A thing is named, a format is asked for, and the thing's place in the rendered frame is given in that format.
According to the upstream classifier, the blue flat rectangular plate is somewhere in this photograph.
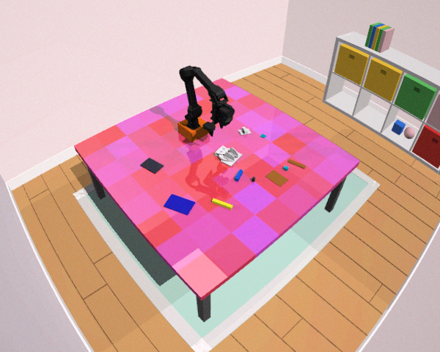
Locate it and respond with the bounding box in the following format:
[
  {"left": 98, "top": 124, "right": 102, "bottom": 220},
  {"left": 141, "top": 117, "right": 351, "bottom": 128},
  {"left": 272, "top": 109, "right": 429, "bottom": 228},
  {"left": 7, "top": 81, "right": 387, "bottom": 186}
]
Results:
[{"left": 164, "top": 194, "right": 195, "bottom": 215}]

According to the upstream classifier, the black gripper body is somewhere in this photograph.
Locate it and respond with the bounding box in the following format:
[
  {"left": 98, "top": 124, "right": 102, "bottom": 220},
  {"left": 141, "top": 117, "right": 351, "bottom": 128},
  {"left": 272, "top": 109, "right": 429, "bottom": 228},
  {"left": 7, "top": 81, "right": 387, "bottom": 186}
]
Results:
[{"left": 202, "top": 111, "right": 222, "bottom": 132}]

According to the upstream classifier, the yellow rectangular bar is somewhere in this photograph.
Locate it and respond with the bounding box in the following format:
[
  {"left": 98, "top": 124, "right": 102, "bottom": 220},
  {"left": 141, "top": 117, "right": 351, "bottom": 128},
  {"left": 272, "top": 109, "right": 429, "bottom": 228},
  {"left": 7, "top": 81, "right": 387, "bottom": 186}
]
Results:
[{"left": 212, "top": 198, "right": 233, "bottom": 210}]

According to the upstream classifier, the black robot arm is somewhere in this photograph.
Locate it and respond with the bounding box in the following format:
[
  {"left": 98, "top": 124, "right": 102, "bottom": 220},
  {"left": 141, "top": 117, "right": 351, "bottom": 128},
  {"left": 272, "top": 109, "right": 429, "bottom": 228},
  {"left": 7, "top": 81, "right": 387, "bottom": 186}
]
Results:
[{"left": 179, "top": 65, "right": 235, "bottom": 130}]

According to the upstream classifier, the blue rectangular block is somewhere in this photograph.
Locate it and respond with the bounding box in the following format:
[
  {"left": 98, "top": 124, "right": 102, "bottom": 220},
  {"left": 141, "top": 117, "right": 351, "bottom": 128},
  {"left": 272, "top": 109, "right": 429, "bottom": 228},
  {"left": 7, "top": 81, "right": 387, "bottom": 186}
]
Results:
[{"left": 235, "top": 169, "right": 243, "bottom": 181}]

